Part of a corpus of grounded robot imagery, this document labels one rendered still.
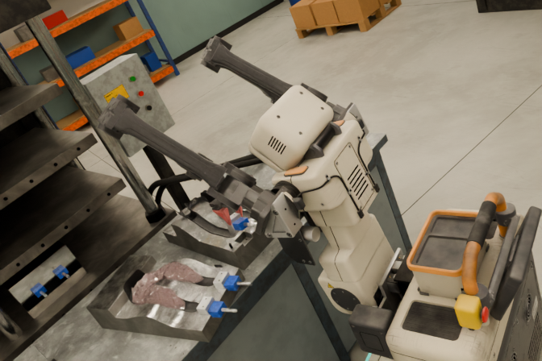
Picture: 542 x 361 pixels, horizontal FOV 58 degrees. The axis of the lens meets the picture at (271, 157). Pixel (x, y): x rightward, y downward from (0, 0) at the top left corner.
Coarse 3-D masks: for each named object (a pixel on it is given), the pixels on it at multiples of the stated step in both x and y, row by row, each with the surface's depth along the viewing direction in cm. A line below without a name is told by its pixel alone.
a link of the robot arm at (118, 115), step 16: (112, 112) 128; (128, 112) 125; (112, 128) 125; (128, 128) 126; (144, 128) 126; (160, 144) 127; (176, 144) 128; (176, 160) 128; (192, 160) 129; (208, 160) 130; (208, 176) 130; (240, 176) 130; (208, 192) 131
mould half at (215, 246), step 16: (192, 208) 199; (208, 208) 196; (176, 224) 193; (192, 224) 191; (224, 224) 189; (176, 240) 203; (192, 240) 190; (208, 240) 184; (224, 240) 179; (256, 240) 177; (272, 240) 182; (208, 256) 189; (224, 256) 179; (240, 256) 172; (256, 256) 178
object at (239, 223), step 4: (232, 216) 173; (236, 216) 172; (240, 216) 173; (232, 220) 171; (236, 220) 171; (240, 220) 170; (244, 220) 169; (232, 224) 170; (236, 224) 168; (240, 224) 168; (244, 224) 168; (248, 224) 166; (252, 224) 165; (228, 228) 173; (232, 228) 171; (236, 228) 170; (240, 228) 168; (244, 228) 169; (232, 232) 172; (236, 232) 171
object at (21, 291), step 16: (48, 256) 207; (64, 256) 210; (32, 272) 202; (48, 272) 206; (80, 272) 216; (16, 288) 198; (32, 288) 202; (48, 288) 207; (64, 288) 211; (32, 304) 203; (48, 304) 207
